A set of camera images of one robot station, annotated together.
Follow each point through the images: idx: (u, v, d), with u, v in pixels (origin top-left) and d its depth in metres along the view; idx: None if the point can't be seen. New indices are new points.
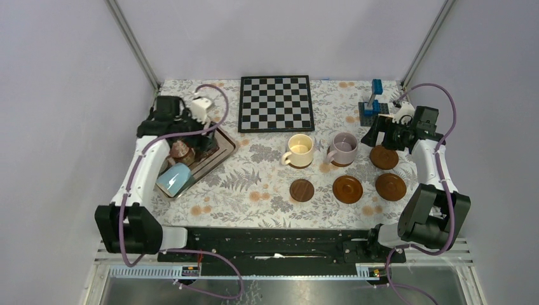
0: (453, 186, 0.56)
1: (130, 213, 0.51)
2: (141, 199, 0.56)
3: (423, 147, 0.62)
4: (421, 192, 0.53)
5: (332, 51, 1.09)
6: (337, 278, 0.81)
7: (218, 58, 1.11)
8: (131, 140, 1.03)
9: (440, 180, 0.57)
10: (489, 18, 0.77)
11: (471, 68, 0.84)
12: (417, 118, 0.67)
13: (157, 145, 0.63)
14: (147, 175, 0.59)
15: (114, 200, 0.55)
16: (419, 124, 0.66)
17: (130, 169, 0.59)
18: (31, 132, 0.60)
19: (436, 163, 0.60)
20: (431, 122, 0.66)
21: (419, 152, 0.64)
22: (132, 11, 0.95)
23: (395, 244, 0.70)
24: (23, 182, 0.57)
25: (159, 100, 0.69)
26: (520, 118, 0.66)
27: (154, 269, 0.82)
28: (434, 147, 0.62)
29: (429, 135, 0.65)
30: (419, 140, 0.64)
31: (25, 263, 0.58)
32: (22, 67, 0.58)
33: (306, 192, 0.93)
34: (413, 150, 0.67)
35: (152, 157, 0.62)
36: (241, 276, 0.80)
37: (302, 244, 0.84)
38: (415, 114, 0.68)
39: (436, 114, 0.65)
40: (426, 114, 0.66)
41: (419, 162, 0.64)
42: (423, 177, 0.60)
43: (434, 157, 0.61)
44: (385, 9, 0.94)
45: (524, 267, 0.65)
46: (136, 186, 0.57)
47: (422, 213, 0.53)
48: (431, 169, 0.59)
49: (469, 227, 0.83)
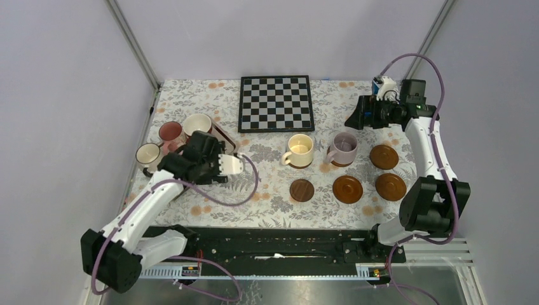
0: (452, 174, 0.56)
1: (110, 253, 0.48)
2: (128, 239, 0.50)
3: (417, 126, 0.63)
4: (421, 187, 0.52)
5: (332, 51, 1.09)
6: (337, 278, 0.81)
7: (217, 57, 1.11)
8: (131, 141, 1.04)
9: (439, 168, 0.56)
10: (488, 18, 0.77)
11: (471, 68, 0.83)
12: (407, 92, 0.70)
13: (170, 184, 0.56)
14: (144, 217, 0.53)
15: (106, 229, 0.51)
16: (409, 97, 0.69)
17: (135, 199, 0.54)
18: (31, 131, 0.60)
19: (433, 147, 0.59)
20: (419, 94, 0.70)
21: (412, 132, 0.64)
22: (133, 11, 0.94)
23: (398, 241, 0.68)
24: (23, 181, 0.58)
25: (197, 137, 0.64)
26: (519, 119, 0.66)
27: (154, 270, 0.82)
28: (429, 128, 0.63)
29: (421, 111, 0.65)
30: (412, 119, 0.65)
31: (26, 264, 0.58)
32: (22, 68, 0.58)
33: (306, 192, 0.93)
34: (407, 129, 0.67)
35: (159, 196, 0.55)
36: (233, 276, 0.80)
37: (302, 244, 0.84)
38: (402, 88, 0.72)
39: (423, 84, 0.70)
40: (414, 87, 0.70)
41: (414, 145, 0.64)
42: (421, 162, 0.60)
43: (429, 139, 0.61)
44: (384, 9, 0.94)
45: (524, 267, 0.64)
46: (129, 223, 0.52)
47: (424, 208, 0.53)
48: (429, 157, 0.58)
49: (468, 227, 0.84)
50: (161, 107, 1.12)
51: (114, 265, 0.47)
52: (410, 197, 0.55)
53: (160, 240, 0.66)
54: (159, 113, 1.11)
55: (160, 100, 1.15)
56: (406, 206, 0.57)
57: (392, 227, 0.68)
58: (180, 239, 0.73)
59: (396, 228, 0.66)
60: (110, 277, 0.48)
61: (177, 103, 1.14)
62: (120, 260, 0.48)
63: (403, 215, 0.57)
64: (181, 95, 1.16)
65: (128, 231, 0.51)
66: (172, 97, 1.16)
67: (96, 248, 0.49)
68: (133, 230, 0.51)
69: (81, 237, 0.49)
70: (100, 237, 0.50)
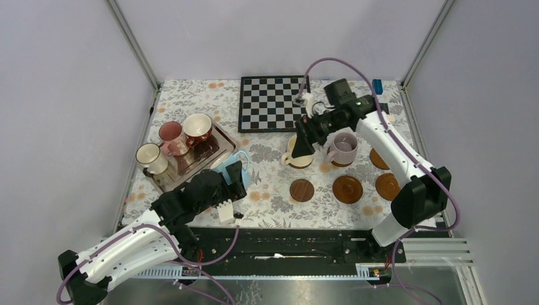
0: (427, 163, 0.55)
1: (72, 283, 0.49)
2: (94, 274, 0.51)
3: (371, 127, 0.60)
4: (414, 192, 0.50)
5: (332, 51, 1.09)
6: (337, 277, 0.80)
7: (218, 57, 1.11)
8: (131, 141, 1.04)
9: (414, 163, 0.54)
10: (487, 18, 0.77)
11: (470, 68, 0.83)
12: (336, 96, 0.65)
13: (152, 230, 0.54)
14: (115, 256, 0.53)
15: (82, 253, 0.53)
16: (341, 98, 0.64)
17: (115, 235, 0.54)
18: (31, 131, 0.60)
19: (396, 142, 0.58)
20: (348, 91, 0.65)
21: (367, 132, 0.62)
22: (132, 11, 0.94)
23: (399, 237, 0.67)
24: (23, 180, 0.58)
25: (203, 185, 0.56)
26: (518, 119, 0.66)
27: (153, 270, 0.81)
28: (381, 122, 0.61)
29: (364, 108, 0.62)
30: (361, 121, 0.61)
31: (26, 265, 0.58)
32: (23, 68, 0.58)
33: (306, 192, 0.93)
34: (357, 130, 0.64)
35: (138, 239, 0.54)
36: (212, 276, 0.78)
37: (302, 244, 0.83)
38: (328, 94, 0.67)
39: (346, 82, 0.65)
40: (339, 87, 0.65)
41: (374, 143, 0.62)
42: (393, 162, 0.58)
43: (388, 135, 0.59)
44: (384, 8, 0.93)
45: (524, 267, 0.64)
46: (101, 258, 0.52)
47: (420, 206, 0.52)
48: (400, 155, 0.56)
49: (468, 227, 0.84)
50: (161, 107, 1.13)
51: (73, 295, 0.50)
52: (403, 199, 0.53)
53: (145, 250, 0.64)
54: (159, 113, 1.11)
55: (160, 100, 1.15)
56: (400, 208, 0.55)
57: (388, 225, 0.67)
58: (171, 251, 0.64)
59: (394, 225, 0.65)
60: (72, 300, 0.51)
61: (177, 103, 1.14)
62: (79, 293, 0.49)
63: (400, 215, 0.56)
64: (181, 95, 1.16)
65: (95, 266, 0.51)
66: (172, 97, 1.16)
67: (66, 271, 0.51)
68: (100, 267, 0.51)
69: (58, 256, 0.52)
70: (72, 262, 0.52)
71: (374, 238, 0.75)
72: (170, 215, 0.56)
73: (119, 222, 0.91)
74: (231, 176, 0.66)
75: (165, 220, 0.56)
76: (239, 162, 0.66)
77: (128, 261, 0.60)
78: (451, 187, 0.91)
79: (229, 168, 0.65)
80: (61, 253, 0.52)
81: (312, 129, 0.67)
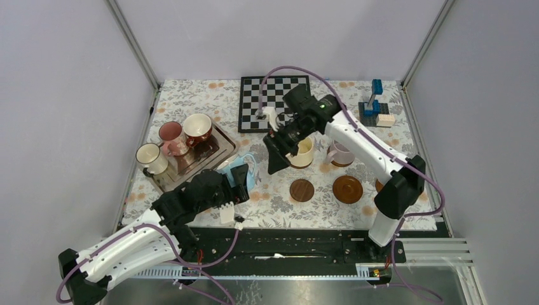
0: (401, 155, 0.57)
1: (73, 283, 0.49)
2: (94, 274, 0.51)
3: (341, 129, 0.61)
4: (397, 187, 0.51)
5: (332, 51, 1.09)
6: (337, 278, 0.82)
7: (218, 57, 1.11)
8: (131, 141, 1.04)
9: (391, 158, 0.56)
10: (487, 18, 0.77)
11: (470, 68, 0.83)
12: (296, 103, 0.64)
13: (153, 229, 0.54)
14: (115, 255, 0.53)
15: (82, 252, 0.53)
16: (302, 105, 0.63)
17: (115, 235, 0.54)
18: (31, 131, 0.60)
19: (368, 140, 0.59)
20: (306, 95, 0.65)
21: (337, 134, 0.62)
22: (132, 11, 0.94)
23: (394, 232, 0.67)
24: (22, 180, 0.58)
25: (203, 187, 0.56)
26: (518, 119, 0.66)
27: (154, 270, 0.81)
28: (349, 122, 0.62)
29: (328, 110, 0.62)
30: (330, 125, 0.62)
31: (26, 264, 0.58)
32: (23, 68, 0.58)
33: (306, 192, 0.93)
34: (327, 133, 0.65)
35: (138, 239, 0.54)
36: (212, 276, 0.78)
37: (302, 244, 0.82)
38: (287, 103, 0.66)
39: (301, 87, 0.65)
40: (297, 94, 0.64)
41: (347, 143, 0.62)
42: (370, 160, 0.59)
43: (360, 135, 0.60)
44: (384, 8, 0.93)
45: (524, 266, 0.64)
46: (101, 257, 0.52)
47: (404, 199, 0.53)
48: (376, 153, 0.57)
49: (467, 226, 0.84)
50: (161, 107, 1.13)
51: (73, 293, 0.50)
52: (386, 196, 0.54)
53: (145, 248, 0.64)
54: (159, 113, 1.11)
55: (161, 100, 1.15)
56: (384, 204, 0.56)
57: (380, 224, 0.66)
58: (171, 251, 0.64)
59: (386, 221, 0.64)
60: (71, 298, 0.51)
61: (177, 103, 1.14)
62: (79, 291, 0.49)
63: (384, 211, 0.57)
64: (181, 95, 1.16)
65: (95, 265, 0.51)
66: (172, 97, 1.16)
67: (67, 270, 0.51)
68: (100, 265, 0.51)
69: (58, 255, 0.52)
70: (73, 260, 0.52)
71: (373, 241, 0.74)
72: (171, 216, 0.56)
73: (119, 222, 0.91)
74: (235, 179, 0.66)
75: (166, 220, 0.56)
76: (245, 166, 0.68)
77: (127, 260, 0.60)
78: (451, 187, 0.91)
79: (234, 171, 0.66)
80: (61, 253, 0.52)
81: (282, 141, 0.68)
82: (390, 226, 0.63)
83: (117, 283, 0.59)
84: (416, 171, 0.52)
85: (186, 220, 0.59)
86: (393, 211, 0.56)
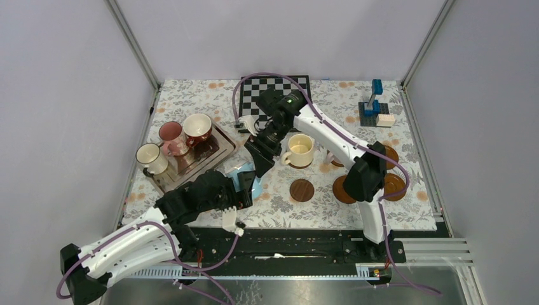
0: (363, 142, 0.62)
1: (74, 278, 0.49)
2: (95, 269, 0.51)
3: (307, 121, 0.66)
4: (360, 172, 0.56)
5: (332, 51, 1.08)
6: (337, 278, 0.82)
7: (217, 57, 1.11)
8: (131, 141, 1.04)
9: (353, 145, 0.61)
10: (487, 17, 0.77)
11: (470, 67, 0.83)
12: (267, 104, 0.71)
13: (156, 227, 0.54)
14: (117, 252, 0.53)
15: (84, 248, 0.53)
16: (271, 105, 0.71)
17: (117, 231, 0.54)
18: (30, 131, 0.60)
19: (333, 129, 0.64)
20: (276, 96, 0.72)
21: (305, 126, 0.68)
22: (132, 11, 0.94)
23: (381, 224, 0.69)
24: (21, 181, 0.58)
25: (207, 187, 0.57)
26: (518, 118, 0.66)
27: (154, 270, 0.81)
28: (314, 114, 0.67)
29: (295, 104, 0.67)
30: (297, 118, 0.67)
31: (25, 264, 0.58)
32: (21, 68, 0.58)
33: (306, 192, 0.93)
34: (298, 127, 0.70)
35: (140, 237, 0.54)
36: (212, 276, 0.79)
37: (302, 244, 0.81)
38: (260, 106, 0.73)
39: (271, 89, 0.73)
40: (267, 96, 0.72)
41: (314, 134, 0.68)
42: (335, 148, 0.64)
43: (324, 125, 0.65)
44: (384, 8, 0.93)
45: (524, 266, 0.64)
46: (103, 253, 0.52)
47: (368, 182, 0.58)
48: (341, 142, 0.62)
49: (467, 226, 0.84)
50: (161, 107, 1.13)
51: (74, 289, 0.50)
52: (352, 181, 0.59)
53: (146, 247, 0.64)
54: (159, 113, 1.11)
55: (160, 100, 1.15)
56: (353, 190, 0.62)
57: (365, 217, 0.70)
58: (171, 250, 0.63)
59: (367, 210, 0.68)
60: (71, 294, 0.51)
61: (177, 103, 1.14)
62: (79, 287, 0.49)
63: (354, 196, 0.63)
64: (181, 95, 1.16)
65: (97, 261, 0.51)
66: (172, 97, 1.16)
67: (68, 265, 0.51)
68: (102, 262, 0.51)
69: (61, 250, 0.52)
70: (75, 256, 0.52)
71: (372, 242, 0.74)
72: (174, 215, 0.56)
73: (119, 222, 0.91)
74: (241, 183, 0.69)
75: (169, 218, 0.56)
76: (251, 173, 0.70)
77: (128, 258, 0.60)
78: (451, 187, 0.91)
79: (240, 176, 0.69)
80: (63, 247, 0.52)
81: (264, 144, 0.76)
82: (372, 214, 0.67)
83: (116, 280, 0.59)
84: (375, 154, 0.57)
85: (187, 220, 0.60)
86: (360, 196, 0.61)
